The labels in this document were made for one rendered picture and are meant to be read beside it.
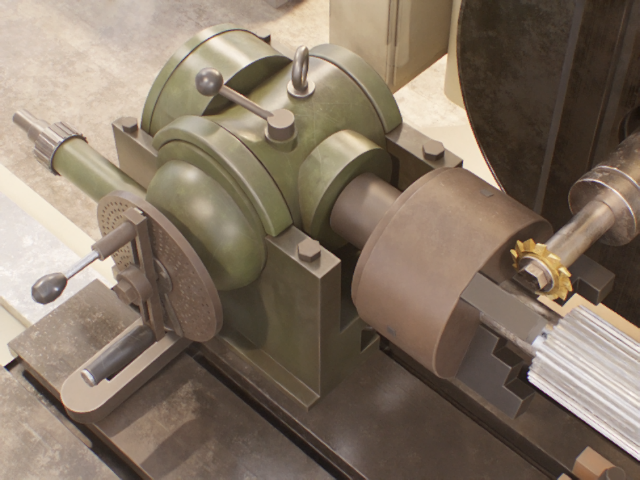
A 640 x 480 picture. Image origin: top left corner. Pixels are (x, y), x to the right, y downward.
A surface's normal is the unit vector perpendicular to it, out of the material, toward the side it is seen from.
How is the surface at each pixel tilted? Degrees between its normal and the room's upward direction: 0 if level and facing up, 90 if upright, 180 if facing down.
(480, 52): 90
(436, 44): 90
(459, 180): 20
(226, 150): 13
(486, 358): 65
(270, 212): 56
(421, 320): 69
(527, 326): 35
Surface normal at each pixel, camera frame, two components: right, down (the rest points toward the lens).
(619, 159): -0.23, -0.78
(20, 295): 0.00, -0.65
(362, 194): -0.22, -0.43
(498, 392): -0.62, 0.23
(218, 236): 0.00, 0.32
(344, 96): 0.34, -0.32
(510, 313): -0.39, -0.21
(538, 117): -0.69, 0.55
